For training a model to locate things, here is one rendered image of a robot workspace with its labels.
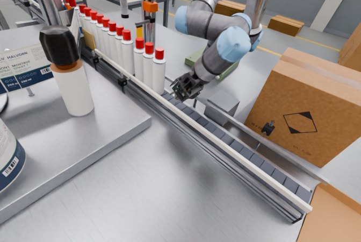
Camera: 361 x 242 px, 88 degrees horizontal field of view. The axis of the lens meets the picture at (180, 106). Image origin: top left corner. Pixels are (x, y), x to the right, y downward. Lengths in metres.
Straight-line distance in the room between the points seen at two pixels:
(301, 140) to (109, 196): 0.65
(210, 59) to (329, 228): 0.59
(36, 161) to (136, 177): 0.29
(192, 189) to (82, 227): 0.31
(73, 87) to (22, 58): 0.23
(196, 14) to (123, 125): 0.43
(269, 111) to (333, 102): 0.18
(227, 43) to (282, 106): 0.34
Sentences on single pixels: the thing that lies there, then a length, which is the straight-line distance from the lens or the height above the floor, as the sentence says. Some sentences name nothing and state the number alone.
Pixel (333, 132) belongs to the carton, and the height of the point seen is 1.01.
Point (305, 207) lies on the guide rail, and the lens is 0.65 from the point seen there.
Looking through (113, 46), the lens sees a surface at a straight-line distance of 0.95.
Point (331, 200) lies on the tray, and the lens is 0.83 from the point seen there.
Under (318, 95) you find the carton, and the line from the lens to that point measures 0.68.
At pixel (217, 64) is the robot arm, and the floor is 1.17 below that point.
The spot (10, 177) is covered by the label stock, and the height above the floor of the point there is 0.90.
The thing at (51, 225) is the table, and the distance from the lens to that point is 0.65.
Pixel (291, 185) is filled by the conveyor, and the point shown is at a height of 0.88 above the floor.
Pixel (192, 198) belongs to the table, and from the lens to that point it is 0.62.
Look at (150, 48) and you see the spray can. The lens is 0.74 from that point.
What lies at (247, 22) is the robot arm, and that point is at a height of 1.24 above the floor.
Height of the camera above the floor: 1.40
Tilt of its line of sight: 43 degrees down
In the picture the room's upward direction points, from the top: 9 degrees clockwise
